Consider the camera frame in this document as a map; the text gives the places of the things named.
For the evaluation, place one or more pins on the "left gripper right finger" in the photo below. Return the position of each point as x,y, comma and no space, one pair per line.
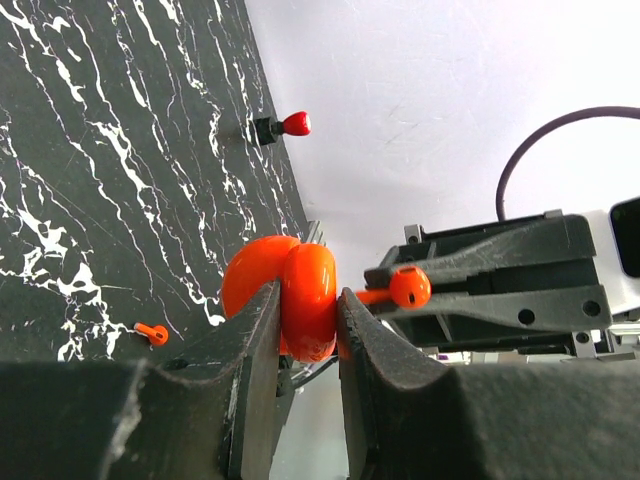
407,416

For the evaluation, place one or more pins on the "aluminium frame rail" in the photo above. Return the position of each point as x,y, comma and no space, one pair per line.
315,234

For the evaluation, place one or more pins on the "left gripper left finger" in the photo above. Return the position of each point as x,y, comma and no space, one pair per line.
207,414

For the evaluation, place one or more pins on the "red earbud charging case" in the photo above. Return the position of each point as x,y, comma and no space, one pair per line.
308,291

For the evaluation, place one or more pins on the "red earbud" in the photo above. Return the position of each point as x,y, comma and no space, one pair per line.
157,335
409,288

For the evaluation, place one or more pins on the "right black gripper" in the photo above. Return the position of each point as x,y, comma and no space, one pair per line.
528,284

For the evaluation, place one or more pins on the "red emergency stop button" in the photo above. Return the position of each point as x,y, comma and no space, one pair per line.
270,129

